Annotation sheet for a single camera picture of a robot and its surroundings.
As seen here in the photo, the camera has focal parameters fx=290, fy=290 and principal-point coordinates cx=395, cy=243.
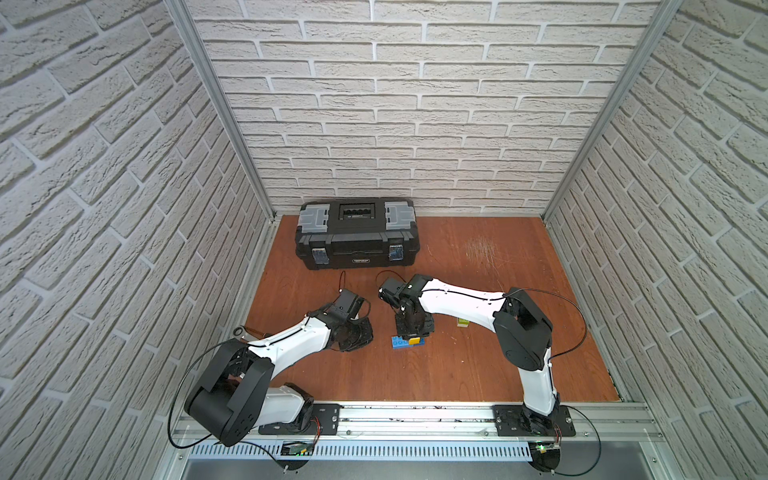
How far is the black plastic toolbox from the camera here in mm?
936

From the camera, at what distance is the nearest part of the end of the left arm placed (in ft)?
2.11

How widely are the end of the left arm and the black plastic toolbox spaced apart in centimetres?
24
